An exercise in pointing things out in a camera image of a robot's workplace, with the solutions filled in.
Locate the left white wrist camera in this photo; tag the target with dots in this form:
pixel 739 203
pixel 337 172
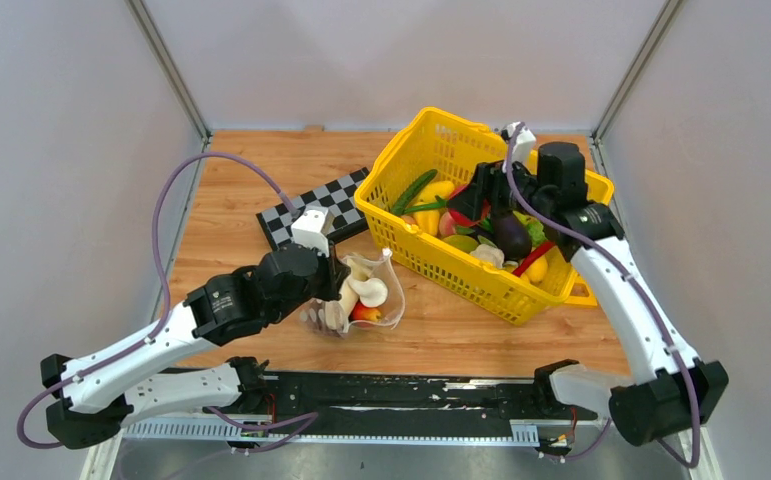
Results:
pixel 310 229

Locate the green lettuce head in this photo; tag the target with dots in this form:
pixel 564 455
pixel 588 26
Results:
pixel 535 230

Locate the yellow plastic basket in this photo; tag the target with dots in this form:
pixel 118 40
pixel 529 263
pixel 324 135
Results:
pixel 453 146

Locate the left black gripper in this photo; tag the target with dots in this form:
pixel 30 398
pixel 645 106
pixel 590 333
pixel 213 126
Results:
pixel 337 272

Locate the yellow lemon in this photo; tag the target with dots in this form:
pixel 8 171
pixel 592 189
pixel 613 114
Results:
pixel 537 271

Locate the green cucumber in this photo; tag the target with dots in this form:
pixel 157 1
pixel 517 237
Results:
pixel 412 191

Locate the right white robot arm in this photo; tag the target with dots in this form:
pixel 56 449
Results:
pixel 671 389

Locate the green bean pods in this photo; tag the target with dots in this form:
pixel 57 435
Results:
pixel 437 205

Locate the purple eggplant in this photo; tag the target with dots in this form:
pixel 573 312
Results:
pixel 511 236

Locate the red chili pepper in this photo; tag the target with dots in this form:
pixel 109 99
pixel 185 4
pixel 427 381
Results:
pixel 536 254

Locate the red apple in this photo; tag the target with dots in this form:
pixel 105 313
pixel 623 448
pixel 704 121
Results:
pixel 469 204

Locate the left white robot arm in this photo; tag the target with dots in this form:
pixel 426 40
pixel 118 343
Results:
pixel 98 395

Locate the white garlic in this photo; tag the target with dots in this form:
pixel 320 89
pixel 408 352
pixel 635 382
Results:
pixel 489 254

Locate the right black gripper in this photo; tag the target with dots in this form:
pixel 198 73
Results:
pixel 486 183

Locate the clear polka dot zip bag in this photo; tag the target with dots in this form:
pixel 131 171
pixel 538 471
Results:
pixel 312 313

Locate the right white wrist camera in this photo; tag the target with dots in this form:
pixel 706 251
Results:
pixel 520 142

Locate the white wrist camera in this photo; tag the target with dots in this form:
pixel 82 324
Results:
pixel 310 229
pixel 520 142

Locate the white oyster mushroom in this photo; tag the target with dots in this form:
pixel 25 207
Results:
pixel 372 291

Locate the yellow bell pepper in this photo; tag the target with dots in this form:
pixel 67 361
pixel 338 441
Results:
pixel 428 221

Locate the pink peach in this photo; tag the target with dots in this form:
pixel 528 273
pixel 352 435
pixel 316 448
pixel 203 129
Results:
pixel 447 225

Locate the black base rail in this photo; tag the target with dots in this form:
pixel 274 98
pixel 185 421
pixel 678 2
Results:
pixel 367 405

